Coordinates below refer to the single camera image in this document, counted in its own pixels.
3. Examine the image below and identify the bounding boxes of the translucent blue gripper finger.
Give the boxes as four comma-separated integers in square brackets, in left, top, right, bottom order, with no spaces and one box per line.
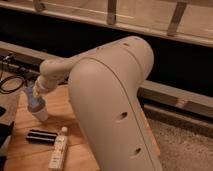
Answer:
[25,86,45,112]

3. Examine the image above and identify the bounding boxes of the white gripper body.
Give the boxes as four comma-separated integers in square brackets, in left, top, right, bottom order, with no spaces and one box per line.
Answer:
[33,76,54,98]

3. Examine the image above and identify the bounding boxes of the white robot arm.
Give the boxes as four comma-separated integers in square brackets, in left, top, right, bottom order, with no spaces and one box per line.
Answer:
[25,36,163,171]

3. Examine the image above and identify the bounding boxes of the black rectangular block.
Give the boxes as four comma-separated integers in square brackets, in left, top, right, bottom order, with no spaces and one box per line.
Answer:
[26,130,58,144]

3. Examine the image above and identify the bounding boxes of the black object at left edge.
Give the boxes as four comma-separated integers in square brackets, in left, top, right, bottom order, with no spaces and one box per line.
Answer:
[0,105,15,171]

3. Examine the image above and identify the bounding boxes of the wooden board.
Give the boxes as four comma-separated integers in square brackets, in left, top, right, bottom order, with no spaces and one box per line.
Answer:
[3,84,161,171]

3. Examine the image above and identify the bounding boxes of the white plastic bottle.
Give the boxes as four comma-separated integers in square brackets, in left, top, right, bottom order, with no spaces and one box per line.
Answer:
[48,127,68,171]

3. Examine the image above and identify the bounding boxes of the black cable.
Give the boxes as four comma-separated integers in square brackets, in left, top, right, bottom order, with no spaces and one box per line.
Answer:
[0,53,28,95]

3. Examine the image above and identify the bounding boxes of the wooden shelf rail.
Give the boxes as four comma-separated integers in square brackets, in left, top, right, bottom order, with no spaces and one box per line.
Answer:
[0,0,213,48]

